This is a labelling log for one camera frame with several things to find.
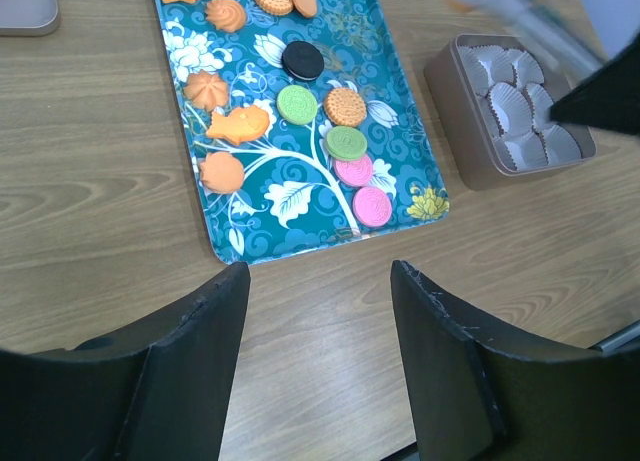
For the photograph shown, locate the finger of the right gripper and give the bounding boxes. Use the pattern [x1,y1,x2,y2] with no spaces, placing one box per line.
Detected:
[549,45,640,135]

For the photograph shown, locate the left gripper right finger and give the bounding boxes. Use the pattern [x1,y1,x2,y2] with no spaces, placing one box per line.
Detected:
[390,261,639,460]

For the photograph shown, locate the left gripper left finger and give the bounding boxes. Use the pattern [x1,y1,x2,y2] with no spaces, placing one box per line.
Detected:
[1,262,251,460]

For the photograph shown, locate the metal tongs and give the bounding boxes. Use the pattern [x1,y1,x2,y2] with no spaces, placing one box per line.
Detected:
[452,0,605,81]

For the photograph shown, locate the orange sandwich cookie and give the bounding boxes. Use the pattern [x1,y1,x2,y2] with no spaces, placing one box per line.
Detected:
[323,87,367,128]

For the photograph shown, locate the brown cookie tin box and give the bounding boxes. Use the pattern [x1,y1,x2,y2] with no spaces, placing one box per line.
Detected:
[425,34,597,190]

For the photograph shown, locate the pink sandwich cookie lower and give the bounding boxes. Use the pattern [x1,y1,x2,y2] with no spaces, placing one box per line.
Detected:
[352,186,392,228]

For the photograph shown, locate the pink sandwich cookie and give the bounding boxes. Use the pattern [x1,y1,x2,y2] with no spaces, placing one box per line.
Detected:
[334,154,373,188]
[352,186,392,228]

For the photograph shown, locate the orange shell cookie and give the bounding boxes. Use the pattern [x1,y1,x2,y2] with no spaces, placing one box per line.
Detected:
[198,152,245,194]

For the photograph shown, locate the pink sandwich cookie upper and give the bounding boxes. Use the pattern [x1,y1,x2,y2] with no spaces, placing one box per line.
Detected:
[334,154,373,188]

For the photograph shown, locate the green sandwich cookie right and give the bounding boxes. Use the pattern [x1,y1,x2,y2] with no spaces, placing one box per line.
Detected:
[325,126,368,161]

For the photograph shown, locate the green sandwich cookie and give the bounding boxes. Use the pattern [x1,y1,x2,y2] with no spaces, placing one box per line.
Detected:
[325,126,368,161]
[276,85,318,126]

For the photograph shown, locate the orange fish cookie lower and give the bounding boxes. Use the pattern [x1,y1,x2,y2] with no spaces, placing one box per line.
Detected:
[206,105,270,146]

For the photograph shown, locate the teal floral serving tray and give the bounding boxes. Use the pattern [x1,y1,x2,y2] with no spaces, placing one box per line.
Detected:
[154,0,449,264]

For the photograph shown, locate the orange flower cookie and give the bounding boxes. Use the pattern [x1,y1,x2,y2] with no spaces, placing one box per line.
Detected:
[184,70,229,112]

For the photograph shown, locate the black sandwich cookie middle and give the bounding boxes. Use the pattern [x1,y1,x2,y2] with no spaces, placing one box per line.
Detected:
[281,41,325,81]

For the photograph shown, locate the green sandwich cookie left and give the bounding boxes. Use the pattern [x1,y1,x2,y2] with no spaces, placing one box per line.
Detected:
[276,85,318,126]

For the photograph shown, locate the orange swirl cookie top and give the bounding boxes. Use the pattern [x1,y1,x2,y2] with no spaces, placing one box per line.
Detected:
[205,0,247,33]

